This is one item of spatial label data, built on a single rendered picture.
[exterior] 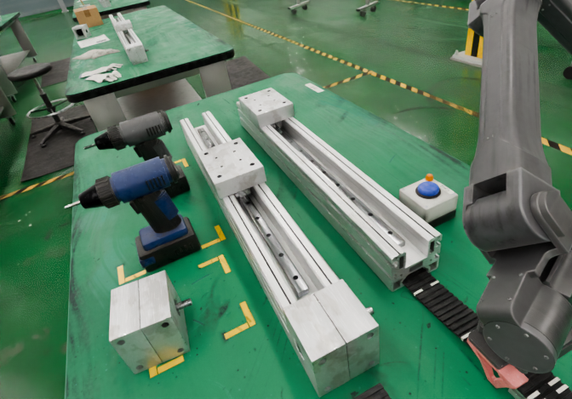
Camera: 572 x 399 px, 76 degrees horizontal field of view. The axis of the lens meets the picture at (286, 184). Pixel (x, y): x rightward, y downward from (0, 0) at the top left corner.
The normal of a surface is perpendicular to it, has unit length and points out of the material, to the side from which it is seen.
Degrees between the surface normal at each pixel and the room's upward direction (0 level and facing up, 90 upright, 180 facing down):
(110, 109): 90
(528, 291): 48
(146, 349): 90
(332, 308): 0
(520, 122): 43
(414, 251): 0
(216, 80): 90
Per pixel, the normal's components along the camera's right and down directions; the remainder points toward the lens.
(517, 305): 0.42, -0.29
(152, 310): -0.15, -0.80
